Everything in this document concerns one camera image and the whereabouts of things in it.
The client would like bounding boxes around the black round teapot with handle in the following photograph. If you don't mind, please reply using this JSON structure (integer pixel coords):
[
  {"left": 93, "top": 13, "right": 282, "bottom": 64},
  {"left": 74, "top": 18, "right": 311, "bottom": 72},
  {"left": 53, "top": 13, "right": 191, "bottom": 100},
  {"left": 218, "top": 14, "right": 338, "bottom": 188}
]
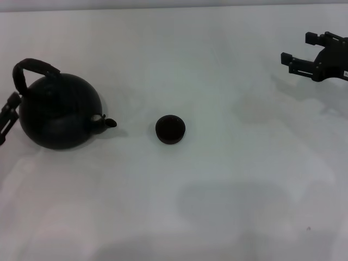
[{"left": 12, "top": 58, "right": 117, "bottom": 150}]

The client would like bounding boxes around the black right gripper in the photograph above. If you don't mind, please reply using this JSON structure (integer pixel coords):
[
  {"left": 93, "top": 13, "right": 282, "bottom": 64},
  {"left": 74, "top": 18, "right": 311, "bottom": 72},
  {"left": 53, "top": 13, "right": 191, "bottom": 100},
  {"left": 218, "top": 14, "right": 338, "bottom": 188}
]
[{"left": 281, "top": 31, "right": 348, "bottom": 83}]

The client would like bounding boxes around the small black teacup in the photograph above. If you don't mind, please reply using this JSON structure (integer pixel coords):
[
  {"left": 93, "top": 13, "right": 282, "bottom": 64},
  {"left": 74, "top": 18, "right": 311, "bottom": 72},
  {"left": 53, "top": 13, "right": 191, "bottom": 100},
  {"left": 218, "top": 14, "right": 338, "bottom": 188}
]
[{"left": 155, "top": 114, "right": 187, "bottom": 145}]

